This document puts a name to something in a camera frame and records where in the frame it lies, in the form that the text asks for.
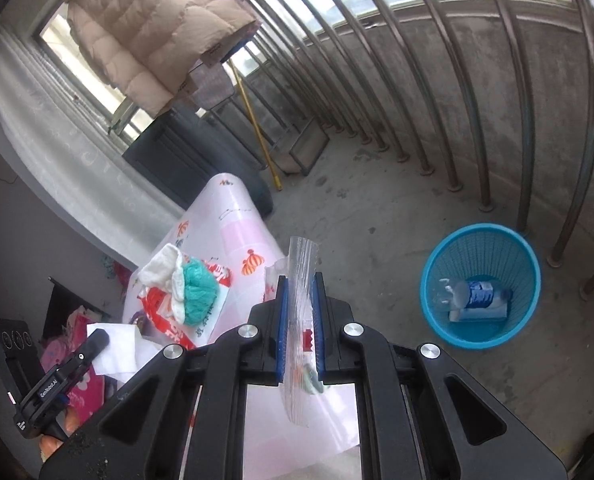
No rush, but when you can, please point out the white and teal bag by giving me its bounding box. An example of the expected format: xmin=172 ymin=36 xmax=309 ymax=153
xmin=137 ymin=244 xmax=220 ymax=326

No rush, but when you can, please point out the clear plastic zip bag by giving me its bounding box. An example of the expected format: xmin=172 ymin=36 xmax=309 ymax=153
xmin=263 ymin=236 xmax=326 ymax=427

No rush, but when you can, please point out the red white plastic package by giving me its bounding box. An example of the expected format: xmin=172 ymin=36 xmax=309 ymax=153
xmin=126 ymin=244 xmax=233 ymax=349

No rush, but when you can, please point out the pink floral bedding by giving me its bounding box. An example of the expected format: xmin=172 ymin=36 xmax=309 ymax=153
xmin=38 ymin=306 xmax=108 ymax=430

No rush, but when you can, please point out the white paper sheet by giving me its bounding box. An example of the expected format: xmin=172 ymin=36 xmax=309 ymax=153
xmin=86 ymin=323 xmax=162 ymax=382

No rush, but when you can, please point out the blue white bottle in basket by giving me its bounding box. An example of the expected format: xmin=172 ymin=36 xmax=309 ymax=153
xmin=434 ymin=278 xmax=513 ymax=323

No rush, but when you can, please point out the blue plastic waste basket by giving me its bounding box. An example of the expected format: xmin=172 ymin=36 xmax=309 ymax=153
xmin=419 ymin=223 xmax=542 ymax=350

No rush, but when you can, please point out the dark metal cabinet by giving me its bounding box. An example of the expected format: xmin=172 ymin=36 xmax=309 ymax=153
xmin=123 ymin=105 xmax=274 ymax=217

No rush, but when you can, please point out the white sheer curtain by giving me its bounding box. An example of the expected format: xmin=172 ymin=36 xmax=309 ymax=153
xmin=0 ymin=25 xmax=182 ymax=266

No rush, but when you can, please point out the metal balcony railing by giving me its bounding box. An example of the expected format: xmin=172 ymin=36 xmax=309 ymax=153
xmin=247 ymin=0 xmax=594 ymax=300

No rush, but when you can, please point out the beige puffer jacket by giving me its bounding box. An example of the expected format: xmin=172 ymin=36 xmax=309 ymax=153
xmin=64 ymin=0 xmax=259 ymax=117

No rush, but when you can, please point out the yellow broom handle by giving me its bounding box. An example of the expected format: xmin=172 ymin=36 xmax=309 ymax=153
xmin=227 ymin=59 xmax=283 ymax=192

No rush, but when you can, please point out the metal frame stand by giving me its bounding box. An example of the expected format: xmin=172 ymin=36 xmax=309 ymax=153
xmin=271 ymin=118 xmax=330 ymax=176

